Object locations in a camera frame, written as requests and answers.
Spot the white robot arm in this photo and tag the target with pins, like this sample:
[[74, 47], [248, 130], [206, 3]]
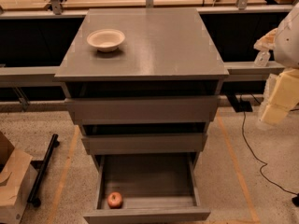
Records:
[[284, 42]]

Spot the grey metal rail shelf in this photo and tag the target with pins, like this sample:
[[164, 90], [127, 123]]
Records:
[[43, 76]]

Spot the white paper bowl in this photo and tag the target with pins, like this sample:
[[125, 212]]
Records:
[[106, 40]]

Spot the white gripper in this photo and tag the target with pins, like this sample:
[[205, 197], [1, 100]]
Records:
[[288, 41]]

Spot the grey middle drawer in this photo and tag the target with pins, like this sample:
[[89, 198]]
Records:
[[144, 143]]

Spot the black metal bar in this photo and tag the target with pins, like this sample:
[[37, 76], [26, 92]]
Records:
[[41, 167]]

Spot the grey drawer cabinet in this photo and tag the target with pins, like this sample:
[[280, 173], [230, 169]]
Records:
[[166, 52]]

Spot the grey open bottom drawer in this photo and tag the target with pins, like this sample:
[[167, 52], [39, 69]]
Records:
[[155, 188]]

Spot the brown cardboard box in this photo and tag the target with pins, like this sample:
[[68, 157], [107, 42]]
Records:
[[16, 181]]

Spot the clear sanitizer pump bottle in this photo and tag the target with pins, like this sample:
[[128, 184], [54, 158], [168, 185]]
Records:
[[262, 58]]

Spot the grey top drawer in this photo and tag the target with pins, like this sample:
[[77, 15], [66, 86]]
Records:
[[141, 110]]

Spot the black floor power box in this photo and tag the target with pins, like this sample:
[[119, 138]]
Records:
[[238, 104]]

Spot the red apple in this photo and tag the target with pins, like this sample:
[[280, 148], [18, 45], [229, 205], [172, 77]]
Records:
[[114, 200]]

